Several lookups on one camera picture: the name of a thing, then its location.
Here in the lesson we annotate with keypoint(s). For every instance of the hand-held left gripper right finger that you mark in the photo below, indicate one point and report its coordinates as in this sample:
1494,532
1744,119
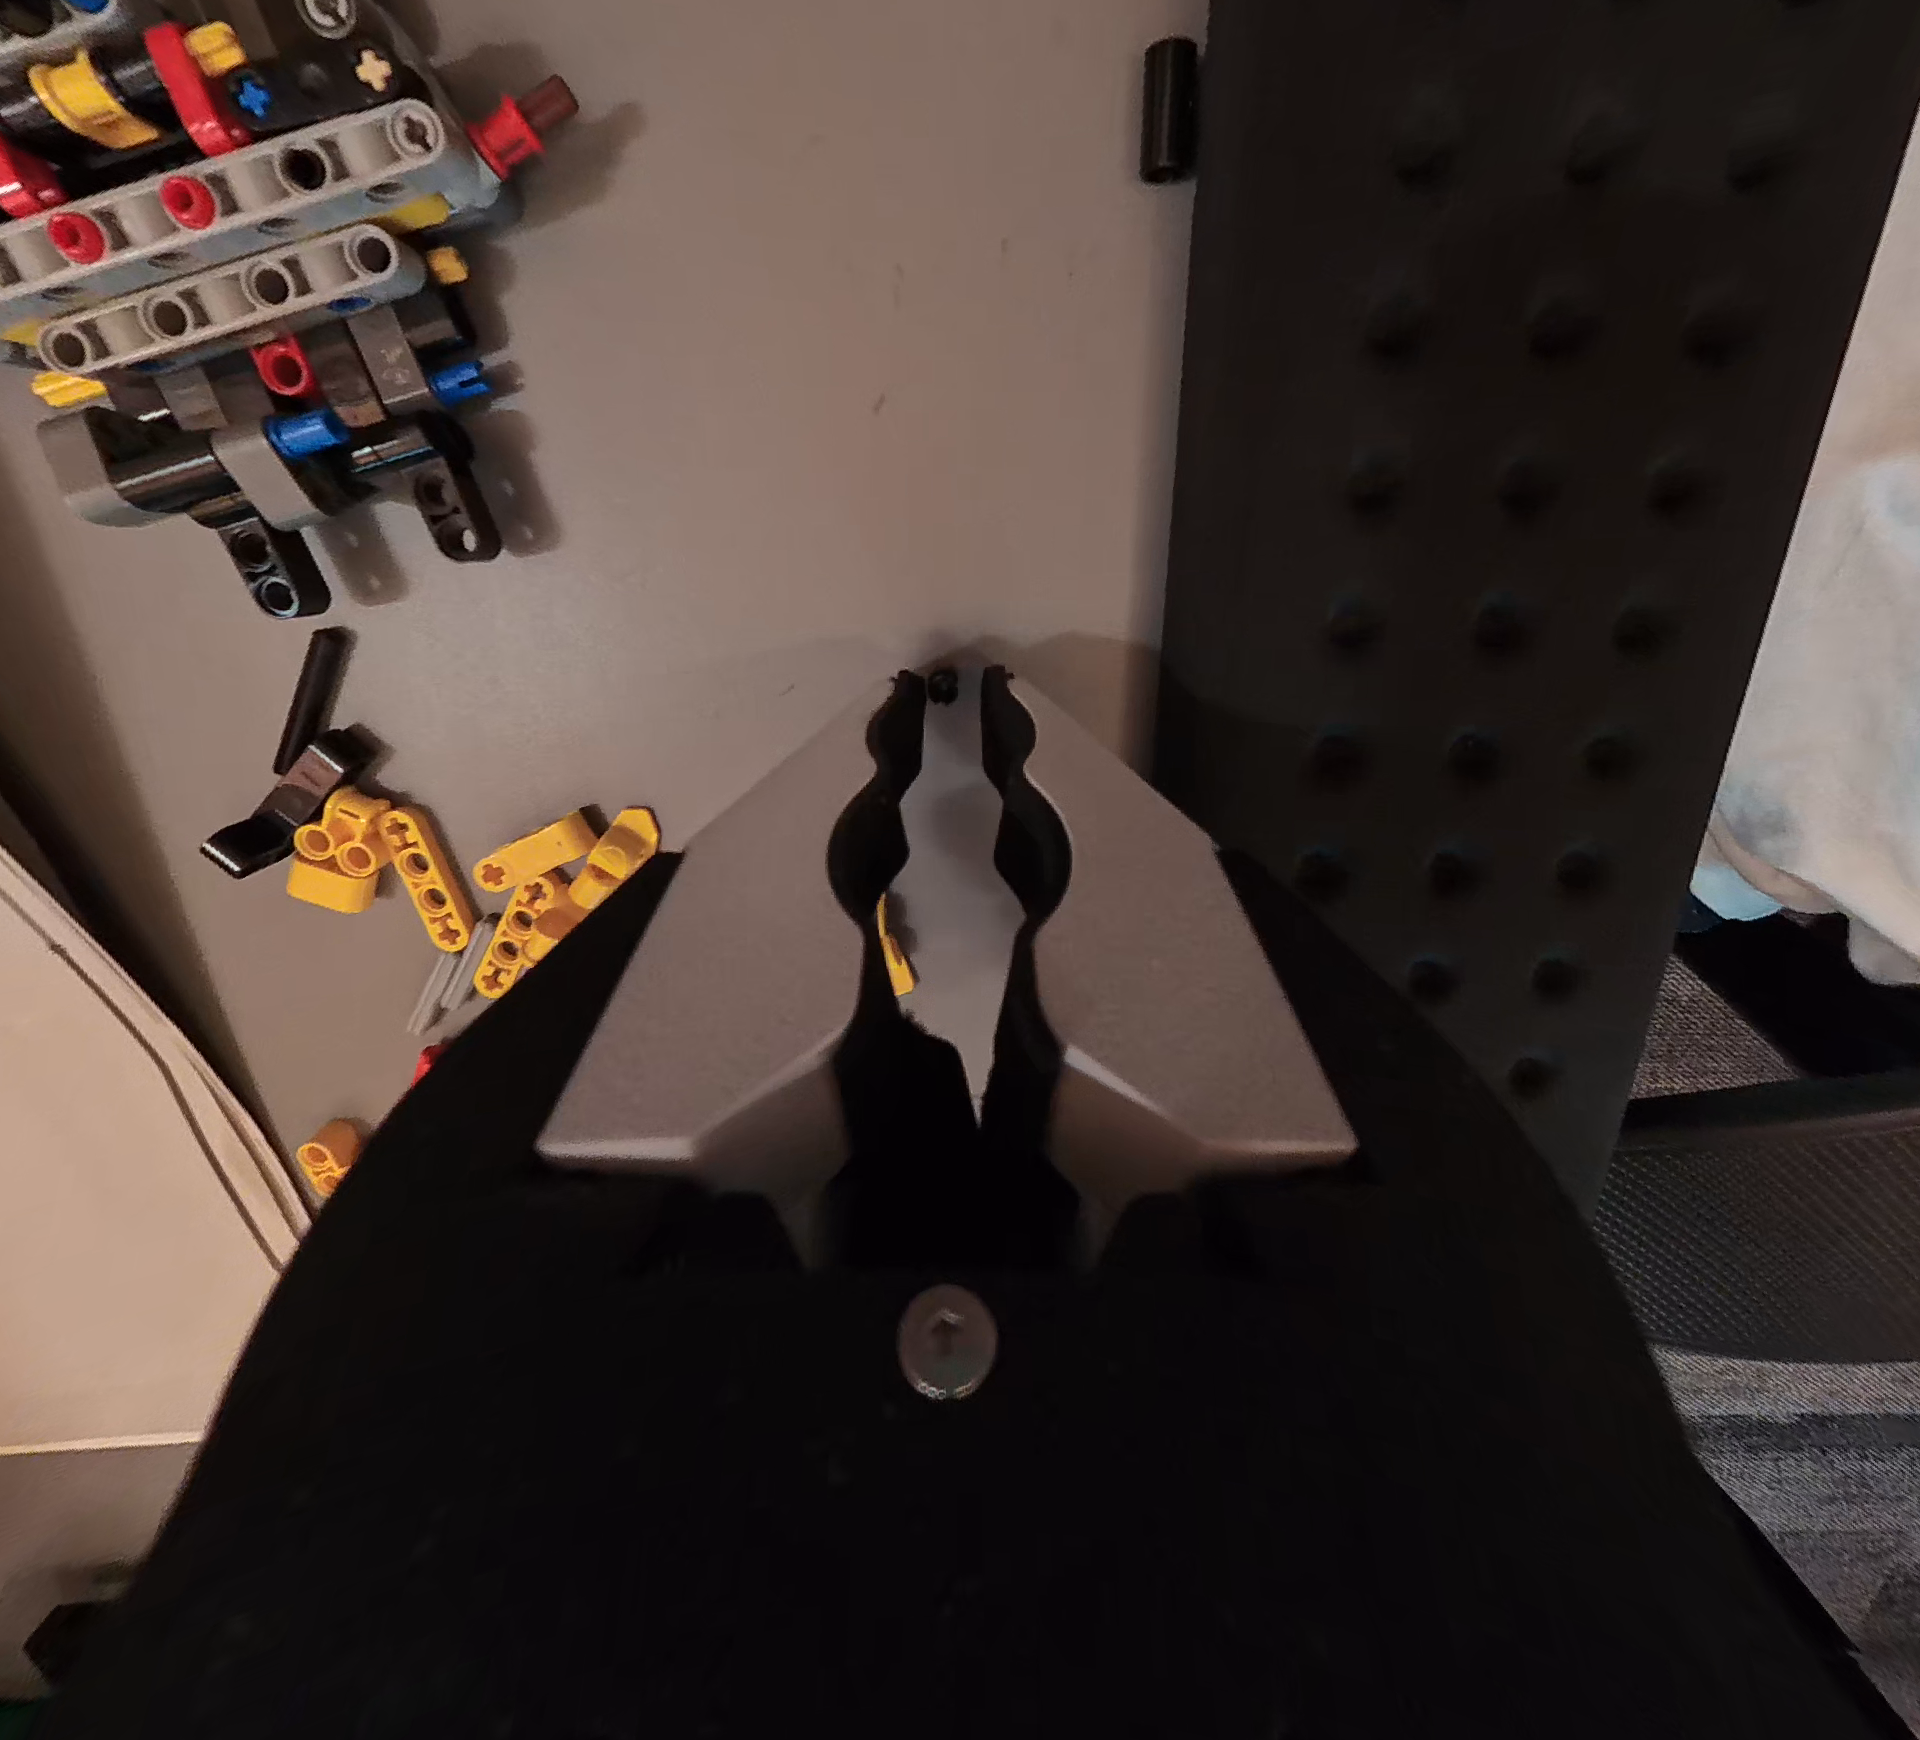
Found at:
1202,1020

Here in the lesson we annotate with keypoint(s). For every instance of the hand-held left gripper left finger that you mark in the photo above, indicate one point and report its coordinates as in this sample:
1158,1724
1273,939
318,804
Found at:
690,1020

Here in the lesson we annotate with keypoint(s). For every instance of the grey lego car chassis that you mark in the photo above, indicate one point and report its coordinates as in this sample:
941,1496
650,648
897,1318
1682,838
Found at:
225,180

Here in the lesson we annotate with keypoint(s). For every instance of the light grey lego axle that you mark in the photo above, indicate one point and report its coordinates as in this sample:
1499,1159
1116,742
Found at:
427,998
465,963

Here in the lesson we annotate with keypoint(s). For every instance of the pile of yellow lego pieces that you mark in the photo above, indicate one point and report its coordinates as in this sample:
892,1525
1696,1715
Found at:
338,855

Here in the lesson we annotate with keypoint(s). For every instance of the black curved lego liftarm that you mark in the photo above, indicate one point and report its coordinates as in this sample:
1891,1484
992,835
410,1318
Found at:
263,835

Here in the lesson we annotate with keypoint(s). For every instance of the black lego axle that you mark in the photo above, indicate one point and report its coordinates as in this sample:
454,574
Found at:
313,698

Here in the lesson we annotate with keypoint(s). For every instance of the lego instruction booklet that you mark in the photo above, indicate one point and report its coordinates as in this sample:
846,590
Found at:
105,1170

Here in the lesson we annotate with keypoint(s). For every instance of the grey mesh chair seat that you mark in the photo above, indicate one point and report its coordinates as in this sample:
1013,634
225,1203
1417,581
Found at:
1756,1230

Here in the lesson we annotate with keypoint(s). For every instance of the person's white shirt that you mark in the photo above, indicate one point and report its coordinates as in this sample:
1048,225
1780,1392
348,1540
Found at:
1845,721

